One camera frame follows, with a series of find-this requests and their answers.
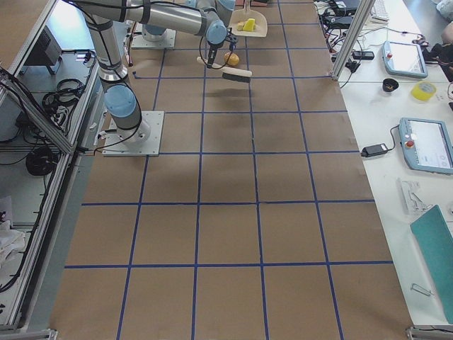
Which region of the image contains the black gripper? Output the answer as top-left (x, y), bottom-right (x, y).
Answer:
top-left (207, 42), bottom-right (222, 69)

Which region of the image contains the orange yellow potato toy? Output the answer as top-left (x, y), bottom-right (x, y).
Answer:
top-left (224, 52), bottom-right (240, 67)

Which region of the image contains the beige hand brush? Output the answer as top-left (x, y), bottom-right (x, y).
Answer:
top-left (197, 57), bottom-right (252, 84)

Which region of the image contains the yellow green sponge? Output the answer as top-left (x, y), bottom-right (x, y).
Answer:
top-left (243, 18), bottom-right (256, 32)

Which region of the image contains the beige dustpan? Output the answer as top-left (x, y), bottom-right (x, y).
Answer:
top-left (229, 1), bottom-right (268, 38)

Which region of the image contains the black remote device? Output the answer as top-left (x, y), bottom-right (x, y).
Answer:
top-left (352, 51), bottom-right (374, 60)

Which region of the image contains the black electronics box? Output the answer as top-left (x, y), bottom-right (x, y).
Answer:
top-left (24, 26), bottom-right (62, 75)

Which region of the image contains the white keyboard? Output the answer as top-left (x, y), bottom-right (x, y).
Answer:
top-left (370, 0), bottom-right (389, 23)

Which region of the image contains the black power adapter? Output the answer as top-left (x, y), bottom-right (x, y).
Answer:
top-left (360, 143), bottom-right (389, 158)

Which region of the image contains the far teach pendant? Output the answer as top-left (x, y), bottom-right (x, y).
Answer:
top-left (382, 40), bottom-right (428, 79)

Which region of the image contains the teach pendant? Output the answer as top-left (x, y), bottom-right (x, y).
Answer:
top-left (398, 118), bottom-right (452, 175)
top-left (382, 40), bottom-right (428, 79)

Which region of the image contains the yellow tape roll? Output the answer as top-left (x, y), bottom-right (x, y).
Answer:
top-left (411, 81), bottom-right (437, 101)

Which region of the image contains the near teach pendant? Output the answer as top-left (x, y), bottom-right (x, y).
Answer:
top-left (398, 118), bottom-right (452, 175)

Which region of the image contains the clear plastic packet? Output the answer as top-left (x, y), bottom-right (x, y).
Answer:
top-left (398, 178), bottom-right (433, 215)

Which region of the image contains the teal folder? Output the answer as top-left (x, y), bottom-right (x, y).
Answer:
top-left (411, 205), bottom-right (452, 324)

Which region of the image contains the metal allen key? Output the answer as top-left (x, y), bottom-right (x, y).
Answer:
top-left (410, 283), bottom-right (435, 297)

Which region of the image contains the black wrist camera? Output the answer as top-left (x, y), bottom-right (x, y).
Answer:
top-left (225, 32), bottom-right (238, 52)

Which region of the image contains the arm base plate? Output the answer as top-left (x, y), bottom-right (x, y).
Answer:
top-left (102, 111), bottom-right (164, 157)
top-left (132, 29), bottom-right (176, 50)

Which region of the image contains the aluminium frame post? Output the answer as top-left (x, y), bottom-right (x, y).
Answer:
top-left (331, 0), bottom-right (374, 80)

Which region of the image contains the coiled black cable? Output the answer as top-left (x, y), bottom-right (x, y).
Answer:
top-left (25, 147), bottom-right (55, 177)

